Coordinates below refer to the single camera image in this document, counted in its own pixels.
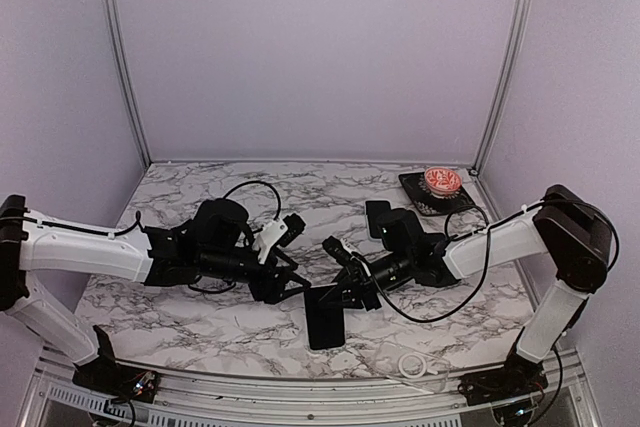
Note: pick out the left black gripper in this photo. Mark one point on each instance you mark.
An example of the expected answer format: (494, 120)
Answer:
(273, 293)

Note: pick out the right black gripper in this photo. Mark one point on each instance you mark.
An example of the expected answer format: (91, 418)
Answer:
(349, 282)

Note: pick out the pink smartphone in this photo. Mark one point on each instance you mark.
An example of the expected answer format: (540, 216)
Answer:
(373, 210)

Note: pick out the clear magsafe phone case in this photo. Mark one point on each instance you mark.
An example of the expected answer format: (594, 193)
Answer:
(410, 367)

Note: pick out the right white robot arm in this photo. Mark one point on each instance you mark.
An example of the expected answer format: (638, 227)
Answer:
(579, 238)

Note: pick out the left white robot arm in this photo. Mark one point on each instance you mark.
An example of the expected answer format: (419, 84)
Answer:
(217, 242)

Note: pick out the black patterned tray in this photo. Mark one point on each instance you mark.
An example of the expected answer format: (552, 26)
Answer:
(426, 202)

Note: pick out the red patterned bowl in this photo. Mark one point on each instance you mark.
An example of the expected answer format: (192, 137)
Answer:
(442, 181)

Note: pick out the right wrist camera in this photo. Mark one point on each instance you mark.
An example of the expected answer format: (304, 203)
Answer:
(351, 261)

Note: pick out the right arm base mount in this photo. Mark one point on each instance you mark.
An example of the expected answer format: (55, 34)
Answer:
(516, 377)

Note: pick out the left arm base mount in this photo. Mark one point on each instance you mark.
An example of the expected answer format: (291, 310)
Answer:
(103, 373)

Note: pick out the front aluminium rail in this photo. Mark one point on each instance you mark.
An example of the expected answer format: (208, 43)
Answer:
(187, 398)

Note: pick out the right aluminium frame post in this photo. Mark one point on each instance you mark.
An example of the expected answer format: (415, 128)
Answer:
(515, 38)

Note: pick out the aluminium frame post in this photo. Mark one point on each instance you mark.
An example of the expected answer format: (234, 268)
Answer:
(515, 38)
(125, 81)

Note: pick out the left aluminium frame post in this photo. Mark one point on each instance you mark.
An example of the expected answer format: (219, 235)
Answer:
(125, 81)

